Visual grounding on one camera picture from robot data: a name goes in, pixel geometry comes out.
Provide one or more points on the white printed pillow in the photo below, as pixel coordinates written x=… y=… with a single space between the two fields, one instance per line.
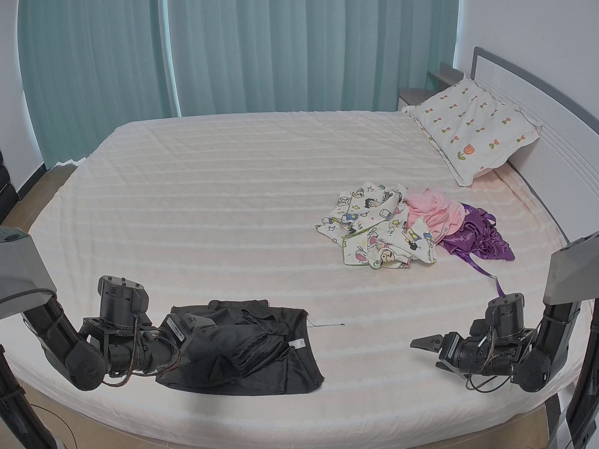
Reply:
x=470 y=129

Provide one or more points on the dark grey chest of drawers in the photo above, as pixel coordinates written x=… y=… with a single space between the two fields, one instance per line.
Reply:
x=7 y=185

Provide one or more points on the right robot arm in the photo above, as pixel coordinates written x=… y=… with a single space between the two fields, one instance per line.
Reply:
x=557 y=325

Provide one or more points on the white printed pyjama garment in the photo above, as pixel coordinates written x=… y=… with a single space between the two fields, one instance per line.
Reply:
x=374 y=232

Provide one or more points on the pink garment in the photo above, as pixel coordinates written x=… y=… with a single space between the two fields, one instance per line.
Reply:
x=435 y=213

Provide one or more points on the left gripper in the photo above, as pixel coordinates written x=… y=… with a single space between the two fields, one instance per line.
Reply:
x=171 y=339

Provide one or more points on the purple garment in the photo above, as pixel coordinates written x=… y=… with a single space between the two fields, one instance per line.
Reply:
x=477 y=236

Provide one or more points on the blue-green curtain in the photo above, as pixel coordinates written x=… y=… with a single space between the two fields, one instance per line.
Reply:
x=309 y=40
x=98 y=63

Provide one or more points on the bed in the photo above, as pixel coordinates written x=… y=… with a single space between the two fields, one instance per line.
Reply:
x=224 y=204

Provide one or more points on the grey bedside table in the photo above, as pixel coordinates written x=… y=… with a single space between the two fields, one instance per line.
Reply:
x=426 y=89

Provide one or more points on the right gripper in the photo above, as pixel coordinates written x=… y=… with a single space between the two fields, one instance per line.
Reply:
x=465 y=356

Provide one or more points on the black T-shirt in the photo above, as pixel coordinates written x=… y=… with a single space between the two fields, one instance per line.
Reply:
x=262 y=353

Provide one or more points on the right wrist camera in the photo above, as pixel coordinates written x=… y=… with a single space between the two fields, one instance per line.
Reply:
x=479 y=329

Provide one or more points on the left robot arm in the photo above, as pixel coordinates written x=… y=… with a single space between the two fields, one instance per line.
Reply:
x=84 y=358

